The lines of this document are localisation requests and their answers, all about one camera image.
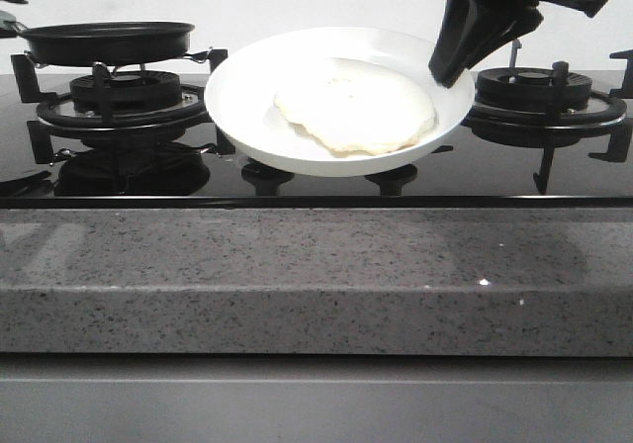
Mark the wire pan reducer stand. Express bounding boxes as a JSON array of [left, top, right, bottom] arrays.
[[22, 47, 213, 75]]

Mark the black glass gas hob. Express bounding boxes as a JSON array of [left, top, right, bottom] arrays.
[[1, 75, 632, 209]]

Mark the black frying pan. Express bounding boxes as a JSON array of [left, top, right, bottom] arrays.
[[1, 11, 195, 67]]

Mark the black gas burner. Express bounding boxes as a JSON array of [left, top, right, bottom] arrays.
[[476, 67, 592, 113], [69, 70, 182, 113]]

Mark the fried egg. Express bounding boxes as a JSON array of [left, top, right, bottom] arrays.
[[274, 57, 436, 155]]

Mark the white round plate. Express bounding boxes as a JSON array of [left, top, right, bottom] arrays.
[[205, 27, 475, 177]]

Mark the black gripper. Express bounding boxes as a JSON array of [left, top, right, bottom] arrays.
[[428, 0, 609, 87]]

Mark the black pan support grate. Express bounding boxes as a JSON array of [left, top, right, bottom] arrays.
[[11, 54, 235, 195], [427, 47, 633, 196]]

